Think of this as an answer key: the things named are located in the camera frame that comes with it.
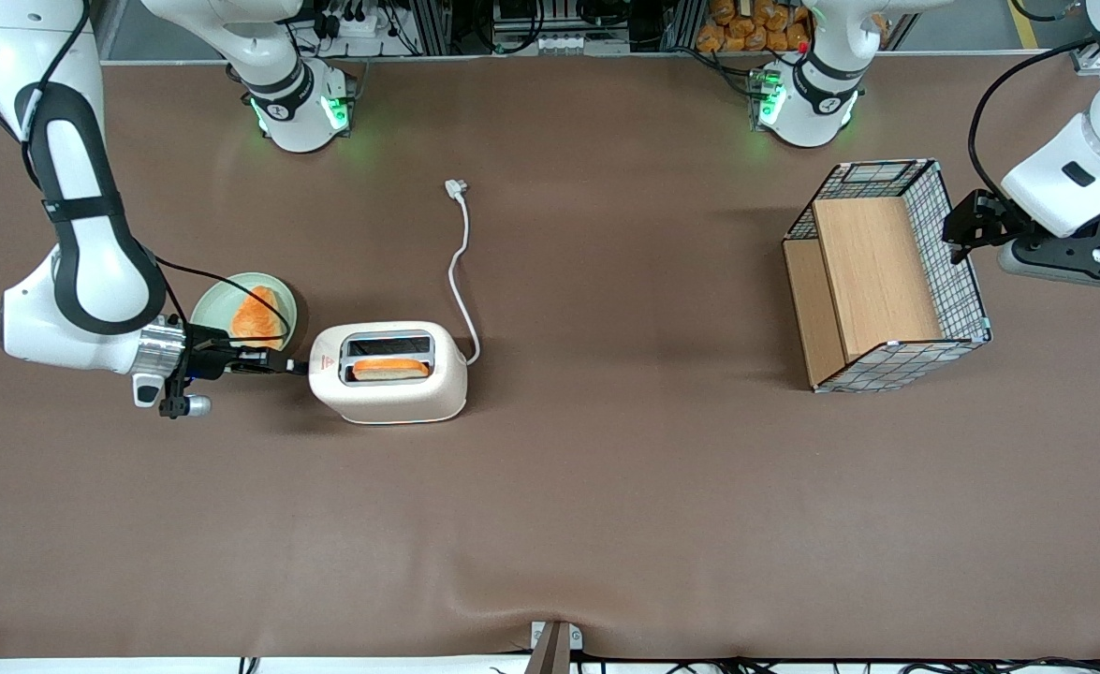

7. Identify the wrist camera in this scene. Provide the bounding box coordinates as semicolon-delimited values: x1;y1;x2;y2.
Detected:
158;374;213;419
997;213;1100;294

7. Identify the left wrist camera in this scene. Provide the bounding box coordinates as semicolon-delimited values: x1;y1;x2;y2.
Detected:
997;213;1100;294

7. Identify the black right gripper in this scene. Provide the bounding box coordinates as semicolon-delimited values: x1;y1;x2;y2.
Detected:
183;323;312;380

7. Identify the thin black cable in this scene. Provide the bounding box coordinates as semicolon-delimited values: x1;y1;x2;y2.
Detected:
568;655;1100;674

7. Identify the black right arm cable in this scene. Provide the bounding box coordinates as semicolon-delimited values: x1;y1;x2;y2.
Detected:
16;0;294;347

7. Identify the white toaster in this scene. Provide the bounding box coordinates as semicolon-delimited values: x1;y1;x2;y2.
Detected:
308;320;469;426

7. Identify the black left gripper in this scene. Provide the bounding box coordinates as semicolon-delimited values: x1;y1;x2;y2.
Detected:
943;190;1037;266

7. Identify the pile of brown bread rolls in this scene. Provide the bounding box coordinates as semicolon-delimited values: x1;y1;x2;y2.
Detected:
695;0;814;54

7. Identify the toast slice in toaster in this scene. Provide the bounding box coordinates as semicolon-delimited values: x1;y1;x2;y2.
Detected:
352;358;432;382

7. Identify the metal bracket with brown post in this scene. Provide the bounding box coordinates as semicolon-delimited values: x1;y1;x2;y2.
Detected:
522;620;585;674

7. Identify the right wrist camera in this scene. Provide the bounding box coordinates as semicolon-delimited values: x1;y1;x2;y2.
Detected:
158;374;213;419

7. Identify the wire mesh and wood rack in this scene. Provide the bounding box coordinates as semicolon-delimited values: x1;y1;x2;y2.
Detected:
782;158;993;395

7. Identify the pale green plate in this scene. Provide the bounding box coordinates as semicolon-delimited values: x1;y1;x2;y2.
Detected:
191;271;299;353

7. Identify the white power strip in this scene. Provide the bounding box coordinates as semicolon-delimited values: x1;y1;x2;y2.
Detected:
321;3;393;40

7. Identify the white toaster power cord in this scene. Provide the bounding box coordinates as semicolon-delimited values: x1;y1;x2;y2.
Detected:
444;179;482;367

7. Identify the white socket strip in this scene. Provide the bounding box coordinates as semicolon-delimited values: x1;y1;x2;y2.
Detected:
535;32;629;56

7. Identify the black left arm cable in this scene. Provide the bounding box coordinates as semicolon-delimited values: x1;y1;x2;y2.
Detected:
967;37;1098;202

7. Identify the orange bread slice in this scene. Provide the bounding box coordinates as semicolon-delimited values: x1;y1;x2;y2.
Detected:
230;286;291;351

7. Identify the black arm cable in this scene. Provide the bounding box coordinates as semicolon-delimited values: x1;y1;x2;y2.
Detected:
16;0;294;347
967;37;1098;202

